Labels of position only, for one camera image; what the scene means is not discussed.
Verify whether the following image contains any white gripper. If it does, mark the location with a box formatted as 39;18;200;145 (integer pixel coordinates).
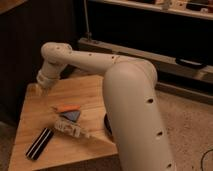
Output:
35;84;50;97

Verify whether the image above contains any black striped eraser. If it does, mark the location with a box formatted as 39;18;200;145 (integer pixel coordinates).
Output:
26;128;54;161

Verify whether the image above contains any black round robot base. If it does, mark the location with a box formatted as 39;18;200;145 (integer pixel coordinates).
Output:
104;114;113;136

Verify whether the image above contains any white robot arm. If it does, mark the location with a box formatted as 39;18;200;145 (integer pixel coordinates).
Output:
37;42;177;171

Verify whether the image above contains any orange marker pen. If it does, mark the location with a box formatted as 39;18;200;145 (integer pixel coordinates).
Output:
52;105;81;113

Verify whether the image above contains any blue triangular block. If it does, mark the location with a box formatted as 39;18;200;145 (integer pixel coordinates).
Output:
61;110;80;122

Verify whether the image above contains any metal vertical pole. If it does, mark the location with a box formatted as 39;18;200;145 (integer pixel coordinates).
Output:
83;0;92;41

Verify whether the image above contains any wooden low shelf cabinet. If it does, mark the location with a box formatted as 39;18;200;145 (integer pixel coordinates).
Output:
75;0;213;105

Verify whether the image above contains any black handle on cabinet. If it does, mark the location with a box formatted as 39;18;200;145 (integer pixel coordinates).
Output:
175;58;207;69

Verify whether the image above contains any black cable on floor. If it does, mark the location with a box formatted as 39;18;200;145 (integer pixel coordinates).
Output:
200;148;213;171

